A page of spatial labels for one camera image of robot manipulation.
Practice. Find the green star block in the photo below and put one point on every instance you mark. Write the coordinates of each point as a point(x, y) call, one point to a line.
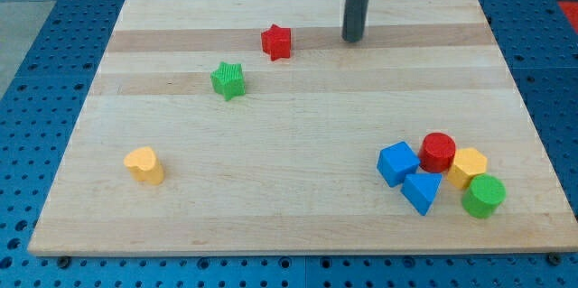
point(228, 80)

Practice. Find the red star block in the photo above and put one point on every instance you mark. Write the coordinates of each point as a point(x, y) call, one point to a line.
point(277, 42)

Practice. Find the blue cube block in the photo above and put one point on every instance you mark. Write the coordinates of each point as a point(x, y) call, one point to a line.
point(395, 162)

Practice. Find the wooden board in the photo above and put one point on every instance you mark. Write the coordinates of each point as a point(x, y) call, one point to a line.
point(290, 168)

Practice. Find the blue triangle block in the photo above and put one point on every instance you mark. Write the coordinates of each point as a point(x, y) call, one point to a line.
point(421, 189)

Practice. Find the red cylinder block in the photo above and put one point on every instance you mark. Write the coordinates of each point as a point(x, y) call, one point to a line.
point(436, 152)

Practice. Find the yellow heart block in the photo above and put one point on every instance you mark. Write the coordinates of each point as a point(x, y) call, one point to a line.
point(144, 165)

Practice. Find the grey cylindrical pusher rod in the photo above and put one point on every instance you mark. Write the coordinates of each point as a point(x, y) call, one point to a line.
point(354, 19)

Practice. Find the yellow hexagon block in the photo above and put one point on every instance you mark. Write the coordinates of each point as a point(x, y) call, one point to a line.
point(466, 164)

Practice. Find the green cylinder block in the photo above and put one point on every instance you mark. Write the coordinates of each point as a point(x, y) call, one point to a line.
point(485, 193)

